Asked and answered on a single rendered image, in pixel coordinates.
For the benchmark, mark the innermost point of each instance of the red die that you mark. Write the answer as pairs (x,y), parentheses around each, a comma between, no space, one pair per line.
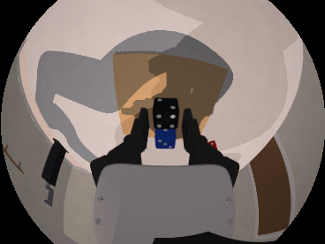
(212,143)

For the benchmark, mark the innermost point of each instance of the tan flat mat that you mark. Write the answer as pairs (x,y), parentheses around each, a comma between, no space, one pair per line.
(140,78)

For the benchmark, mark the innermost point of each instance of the blue die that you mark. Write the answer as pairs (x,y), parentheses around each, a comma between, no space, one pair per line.
(165,138)

